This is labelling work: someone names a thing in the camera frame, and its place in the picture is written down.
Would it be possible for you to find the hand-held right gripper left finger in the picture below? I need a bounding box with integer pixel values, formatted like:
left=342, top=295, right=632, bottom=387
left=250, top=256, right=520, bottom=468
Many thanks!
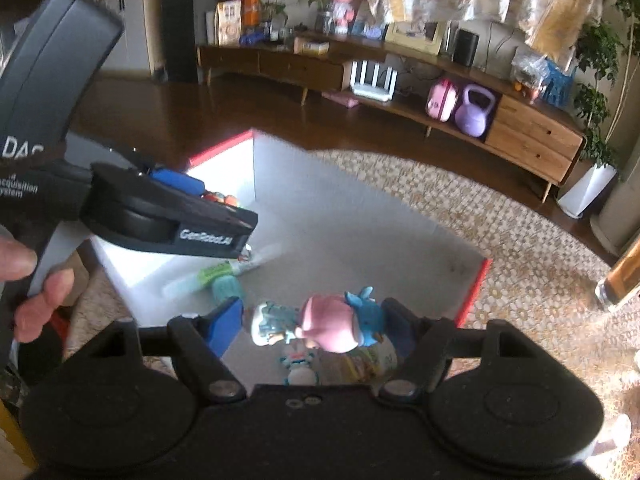
left=67, top=296, right=247, bottom=403

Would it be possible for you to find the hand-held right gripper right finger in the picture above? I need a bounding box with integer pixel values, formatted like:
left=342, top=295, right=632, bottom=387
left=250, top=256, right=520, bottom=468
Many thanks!
left=379, top=297, right=548, bottom=403

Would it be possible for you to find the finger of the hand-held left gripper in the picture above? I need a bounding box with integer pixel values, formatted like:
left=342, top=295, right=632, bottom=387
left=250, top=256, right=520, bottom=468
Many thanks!
left=149, top=169, right=206, bottom=197

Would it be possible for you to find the teal oval toy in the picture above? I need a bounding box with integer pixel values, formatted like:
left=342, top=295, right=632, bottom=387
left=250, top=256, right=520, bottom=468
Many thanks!
left=212, top=277, right=244, bottom=311

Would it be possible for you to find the yellow green bottle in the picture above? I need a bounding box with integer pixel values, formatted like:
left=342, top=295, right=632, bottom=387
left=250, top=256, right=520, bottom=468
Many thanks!
left=320, top=344, right=399, bottom=386

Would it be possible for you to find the red figurine keychain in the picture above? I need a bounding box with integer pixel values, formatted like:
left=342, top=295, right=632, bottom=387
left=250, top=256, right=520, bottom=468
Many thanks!
left=202, top=191, right=242, bottom=207

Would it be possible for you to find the white green tube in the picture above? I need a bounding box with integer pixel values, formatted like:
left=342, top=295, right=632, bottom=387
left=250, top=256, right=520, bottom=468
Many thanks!
left=165, top=244, right=281, bottom=301

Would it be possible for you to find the small doll with blue hat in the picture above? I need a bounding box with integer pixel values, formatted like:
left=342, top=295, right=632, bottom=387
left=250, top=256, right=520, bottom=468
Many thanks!
left=250, top=287, right=386, bottom=353

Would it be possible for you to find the white blue figurine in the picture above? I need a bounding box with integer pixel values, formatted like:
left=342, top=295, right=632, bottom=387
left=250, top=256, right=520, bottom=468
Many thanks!
left=280, top=347, right=318, bottom=386

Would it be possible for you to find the red cardboard box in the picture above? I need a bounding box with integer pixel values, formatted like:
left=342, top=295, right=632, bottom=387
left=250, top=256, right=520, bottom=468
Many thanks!
left=90, top=129, right=493, bottom=361

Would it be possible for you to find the person's left hand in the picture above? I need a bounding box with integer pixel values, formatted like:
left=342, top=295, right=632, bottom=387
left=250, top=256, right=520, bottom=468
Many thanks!
left=0, top=239, right=76, bottom=343

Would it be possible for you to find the patterned tablecloth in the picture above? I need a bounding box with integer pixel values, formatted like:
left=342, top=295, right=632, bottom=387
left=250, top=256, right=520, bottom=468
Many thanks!
left=65, top=150, right=640, bottom=461

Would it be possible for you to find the black cabinet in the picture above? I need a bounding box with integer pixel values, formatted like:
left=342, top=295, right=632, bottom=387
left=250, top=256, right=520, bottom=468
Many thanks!
left=160, top=0, right=231, bottom=83

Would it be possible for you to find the white brown snack box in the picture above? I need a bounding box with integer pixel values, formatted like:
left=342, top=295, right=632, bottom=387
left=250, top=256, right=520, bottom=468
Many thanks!
left=216, top=1, right=243, bottom=46

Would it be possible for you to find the pink flat box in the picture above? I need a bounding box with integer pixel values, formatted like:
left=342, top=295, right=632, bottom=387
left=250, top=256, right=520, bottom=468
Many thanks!
left=322, top=91, right=360, bottom=108

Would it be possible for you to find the small cream box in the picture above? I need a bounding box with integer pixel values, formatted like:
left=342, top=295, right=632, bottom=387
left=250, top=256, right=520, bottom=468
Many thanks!
left=294, top=39, right=331, bottom=56

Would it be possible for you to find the white router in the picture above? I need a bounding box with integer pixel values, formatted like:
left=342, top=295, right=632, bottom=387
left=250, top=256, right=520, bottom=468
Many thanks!
left=350, top=60, right=398, bottom=101

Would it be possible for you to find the tall glass tea bottle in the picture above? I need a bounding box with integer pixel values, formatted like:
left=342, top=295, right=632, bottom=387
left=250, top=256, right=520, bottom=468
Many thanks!
left=595, top=245, right=640, bottom=311

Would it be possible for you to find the purple kettlebell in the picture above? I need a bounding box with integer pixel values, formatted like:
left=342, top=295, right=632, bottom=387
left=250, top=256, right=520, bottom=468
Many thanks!
left=454, top=85, right=498, bottom=137

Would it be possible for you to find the pink toy case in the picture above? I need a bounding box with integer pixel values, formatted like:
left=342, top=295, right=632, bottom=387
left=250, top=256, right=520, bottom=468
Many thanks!
left=425, top=77, right=460, bottom=122

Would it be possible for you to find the wooden tv cabinet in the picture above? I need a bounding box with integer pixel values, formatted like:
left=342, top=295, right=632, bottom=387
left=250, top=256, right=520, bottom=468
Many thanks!
left=197, top=30, right=586, bottom=203

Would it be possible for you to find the pink plush doll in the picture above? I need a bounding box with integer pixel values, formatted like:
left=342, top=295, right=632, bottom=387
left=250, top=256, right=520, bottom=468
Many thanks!
left=325, top=0, right=361, bottom=36

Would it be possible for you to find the white standing air conditioner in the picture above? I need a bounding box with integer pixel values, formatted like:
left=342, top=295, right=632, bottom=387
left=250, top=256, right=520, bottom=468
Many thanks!
left=590, top=160, right=640, bottom=261

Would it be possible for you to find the plastic bag of fruit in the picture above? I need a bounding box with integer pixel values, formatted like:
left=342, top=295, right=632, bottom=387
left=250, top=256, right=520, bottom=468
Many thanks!
left=512, top=52, right=551, bottom=103

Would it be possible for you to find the black speaker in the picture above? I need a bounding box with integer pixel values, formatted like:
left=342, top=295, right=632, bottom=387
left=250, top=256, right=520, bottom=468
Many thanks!
left=454, top=29, right=480, bottom=67

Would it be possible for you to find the blue plastic stool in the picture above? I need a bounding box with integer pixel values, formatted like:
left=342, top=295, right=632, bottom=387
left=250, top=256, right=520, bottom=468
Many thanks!
left=542, top=60, right=576, bottom=108

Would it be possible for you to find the potted tree in white pot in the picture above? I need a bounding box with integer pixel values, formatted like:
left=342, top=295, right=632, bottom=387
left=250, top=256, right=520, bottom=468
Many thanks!
left=557, top=0, right=640, bottom=218

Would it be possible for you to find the cream picture frame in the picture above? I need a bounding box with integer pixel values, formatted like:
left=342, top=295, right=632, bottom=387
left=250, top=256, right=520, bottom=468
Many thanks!
left=385, top=20, right=446, bottom=56

